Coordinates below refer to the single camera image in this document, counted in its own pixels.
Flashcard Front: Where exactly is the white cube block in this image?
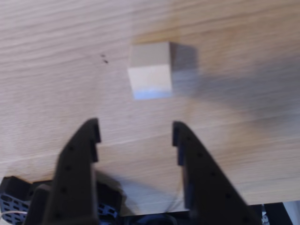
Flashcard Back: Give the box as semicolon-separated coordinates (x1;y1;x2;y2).
127;41;174;101

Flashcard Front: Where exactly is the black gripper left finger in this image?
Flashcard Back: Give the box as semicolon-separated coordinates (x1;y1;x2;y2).
43;118;102;225

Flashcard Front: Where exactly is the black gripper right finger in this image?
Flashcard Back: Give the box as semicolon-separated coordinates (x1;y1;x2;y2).
172;120;263;225

